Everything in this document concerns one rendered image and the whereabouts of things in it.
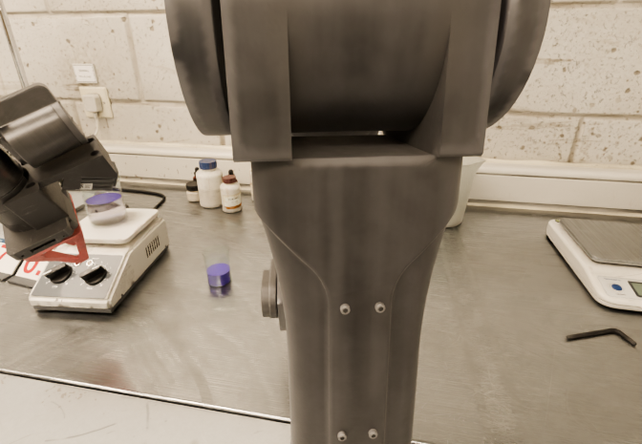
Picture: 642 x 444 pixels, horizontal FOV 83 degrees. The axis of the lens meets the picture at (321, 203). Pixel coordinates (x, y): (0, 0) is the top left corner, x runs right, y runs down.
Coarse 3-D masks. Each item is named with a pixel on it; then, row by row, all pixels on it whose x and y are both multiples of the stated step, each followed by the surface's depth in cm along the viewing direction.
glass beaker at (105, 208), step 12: (84, 192) 59; (96, 192) 59; (108, 192) 60; (120, 192) 62; (84, 204) 61; (96, 204) 60; (108, 204) 61; (120, 204) 62; (96, 216) 61; (108, 216) 61; (120, 216) 63
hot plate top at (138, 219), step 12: (132, 216) 66; (144, 216) 66; (156, 216) 68; (84, 228) 62; (96, 228) 62; (108, 228) 62; (120, 228) 62; (132, 228) 62; (96, 240) 58; (108, 240) 58; (120, 240) 58
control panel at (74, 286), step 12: (48, 264) 57; (72, 264) 57; (84, 264) 57; (108, 264) 57; (72, 276) 56; (108, 276) 56; (36, 288) 55; (48, 288) 55; (60, 288) 55; (72, 288) 55; (84, 288) 55; (96, 288) 55; (108, 288) 55
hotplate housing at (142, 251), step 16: (160, 224) 68; (144, 240) 63; (160, 240) 69; (128, 256) 58; (144, 256) 63; (160, 256) 69; (128, 272) 58; (144, 272) 64; (32, 288) 55; (112, 288) 55; (128, 288) 58; (32, 304) 55; (48, 304) 54; (64, 304) 54; (80, 304) 54; (96, 304) 54; (112, 304) 54
